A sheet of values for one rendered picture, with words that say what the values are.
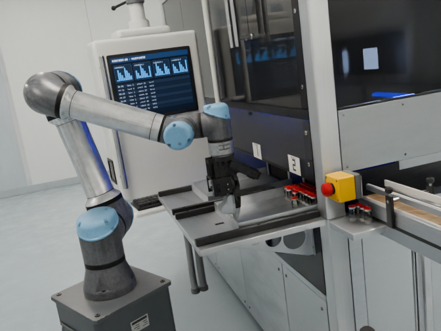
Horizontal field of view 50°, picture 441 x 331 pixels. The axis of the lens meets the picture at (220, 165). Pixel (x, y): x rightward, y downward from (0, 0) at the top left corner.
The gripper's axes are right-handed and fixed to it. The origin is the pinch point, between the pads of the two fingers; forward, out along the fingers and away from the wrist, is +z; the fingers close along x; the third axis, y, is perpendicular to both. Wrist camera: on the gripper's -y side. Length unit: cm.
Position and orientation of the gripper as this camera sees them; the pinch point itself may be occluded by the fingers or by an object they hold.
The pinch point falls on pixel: (237, 216)
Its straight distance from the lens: 148.1
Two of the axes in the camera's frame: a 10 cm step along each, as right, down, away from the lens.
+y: -9.5, 1.9, -2.6
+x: 2.9, 1.7, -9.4
